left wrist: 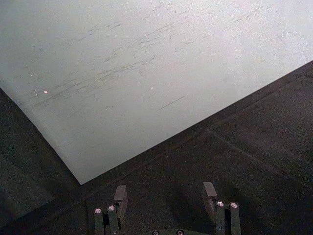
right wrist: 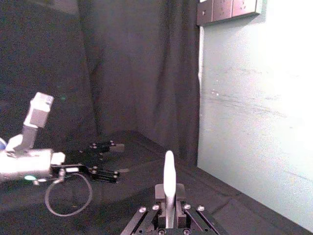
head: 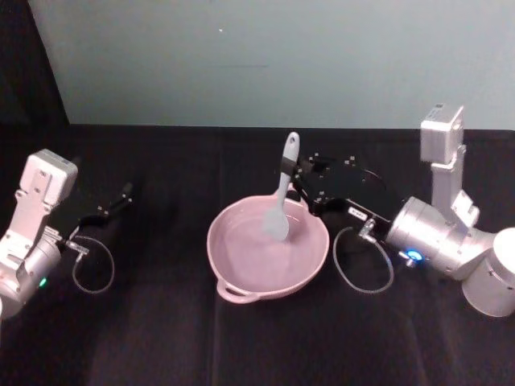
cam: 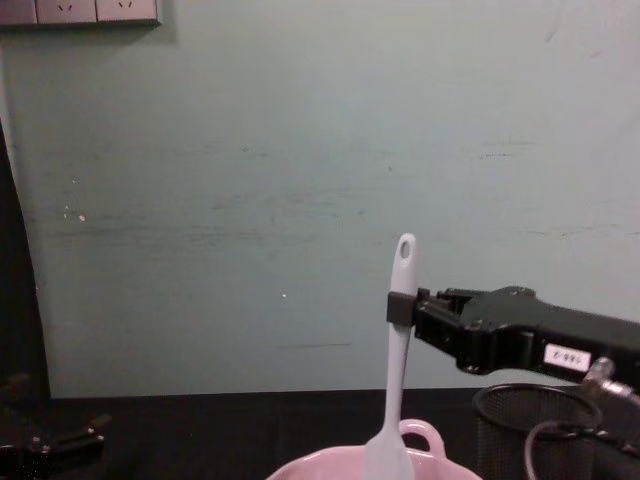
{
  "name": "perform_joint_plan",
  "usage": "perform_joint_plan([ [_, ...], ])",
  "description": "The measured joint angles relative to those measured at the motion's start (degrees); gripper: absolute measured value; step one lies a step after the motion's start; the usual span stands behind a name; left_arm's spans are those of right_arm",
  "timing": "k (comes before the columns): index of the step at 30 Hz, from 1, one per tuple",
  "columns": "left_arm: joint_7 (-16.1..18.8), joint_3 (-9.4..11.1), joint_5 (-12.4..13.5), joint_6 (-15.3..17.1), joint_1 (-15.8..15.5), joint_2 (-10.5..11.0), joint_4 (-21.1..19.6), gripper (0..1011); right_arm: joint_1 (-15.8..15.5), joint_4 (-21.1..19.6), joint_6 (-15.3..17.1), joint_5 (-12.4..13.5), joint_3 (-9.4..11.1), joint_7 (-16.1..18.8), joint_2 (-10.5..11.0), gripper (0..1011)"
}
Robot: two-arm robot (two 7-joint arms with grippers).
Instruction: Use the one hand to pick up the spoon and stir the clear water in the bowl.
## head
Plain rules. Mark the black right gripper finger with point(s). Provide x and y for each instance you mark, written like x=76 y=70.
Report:
x=290 y=165
x=318 y=165

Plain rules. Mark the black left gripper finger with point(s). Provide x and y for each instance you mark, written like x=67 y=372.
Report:
x=125 y=192
x=93 y=219

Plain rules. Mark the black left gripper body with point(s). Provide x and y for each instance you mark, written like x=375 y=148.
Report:
x=66 y=223

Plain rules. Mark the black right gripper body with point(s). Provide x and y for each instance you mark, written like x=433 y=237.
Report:
x=354 y=189

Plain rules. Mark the grey silicone spatula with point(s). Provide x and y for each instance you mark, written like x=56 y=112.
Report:
x=277 y=223

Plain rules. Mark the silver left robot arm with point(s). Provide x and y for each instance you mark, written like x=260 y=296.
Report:
x=28 y=225

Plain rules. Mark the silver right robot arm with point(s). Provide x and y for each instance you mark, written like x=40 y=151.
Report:
x=434 y=237

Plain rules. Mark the black backdrop curtain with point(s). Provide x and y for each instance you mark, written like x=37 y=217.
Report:
x=20 y=60

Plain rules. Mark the black table cloth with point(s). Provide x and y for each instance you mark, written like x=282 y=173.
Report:
x=257 y=342

